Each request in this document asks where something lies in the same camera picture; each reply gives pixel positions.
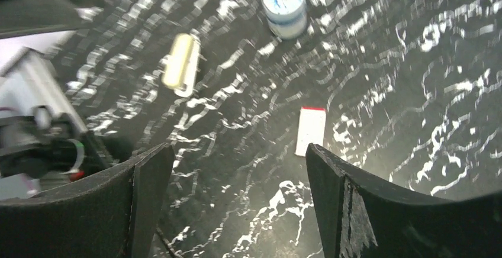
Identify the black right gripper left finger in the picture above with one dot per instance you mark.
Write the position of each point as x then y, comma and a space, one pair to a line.
112, 213

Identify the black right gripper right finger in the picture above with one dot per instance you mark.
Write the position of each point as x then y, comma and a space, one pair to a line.
362, 215

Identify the white red staple box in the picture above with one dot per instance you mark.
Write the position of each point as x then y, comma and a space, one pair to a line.
311, 127

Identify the cream white stapler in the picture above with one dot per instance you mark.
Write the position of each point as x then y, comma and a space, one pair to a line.
182, 65

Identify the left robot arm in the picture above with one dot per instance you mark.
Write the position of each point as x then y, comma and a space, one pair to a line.
42, 151

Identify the blue white round tin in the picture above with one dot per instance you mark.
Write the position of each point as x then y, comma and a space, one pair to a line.
287, 19

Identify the aluminium frame rail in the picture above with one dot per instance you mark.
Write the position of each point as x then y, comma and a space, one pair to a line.
29, 88

